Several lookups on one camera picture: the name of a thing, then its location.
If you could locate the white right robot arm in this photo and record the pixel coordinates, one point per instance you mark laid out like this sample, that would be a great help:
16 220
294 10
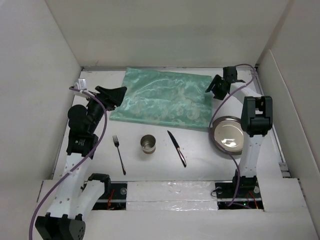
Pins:
256 121

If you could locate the black table knife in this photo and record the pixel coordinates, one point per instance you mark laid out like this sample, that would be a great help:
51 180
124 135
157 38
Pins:
177 147

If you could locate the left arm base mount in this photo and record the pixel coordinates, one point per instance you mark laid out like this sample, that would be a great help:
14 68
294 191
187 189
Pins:
115 199

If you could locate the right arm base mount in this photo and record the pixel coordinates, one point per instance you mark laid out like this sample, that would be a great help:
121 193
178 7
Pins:
246 198

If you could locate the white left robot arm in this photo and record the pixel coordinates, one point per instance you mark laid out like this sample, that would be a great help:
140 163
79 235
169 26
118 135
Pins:
62 212

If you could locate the dark metal fork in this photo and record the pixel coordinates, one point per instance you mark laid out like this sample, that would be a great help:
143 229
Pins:
117 144

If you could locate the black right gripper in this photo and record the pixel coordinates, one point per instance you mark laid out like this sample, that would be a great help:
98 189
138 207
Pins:
217 79

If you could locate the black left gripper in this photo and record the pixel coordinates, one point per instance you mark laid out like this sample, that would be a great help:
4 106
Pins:
112 97

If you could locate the round metal plate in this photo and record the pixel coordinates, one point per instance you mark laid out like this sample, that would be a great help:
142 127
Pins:
228 135

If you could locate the metal cup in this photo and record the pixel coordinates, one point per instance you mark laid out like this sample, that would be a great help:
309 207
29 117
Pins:
148 144

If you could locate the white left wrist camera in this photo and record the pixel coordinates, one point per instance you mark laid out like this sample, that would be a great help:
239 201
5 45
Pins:
79 86

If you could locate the green satin placemat cloth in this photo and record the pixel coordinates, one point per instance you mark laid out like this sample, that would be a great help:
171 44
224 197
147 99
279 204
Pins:
165 98

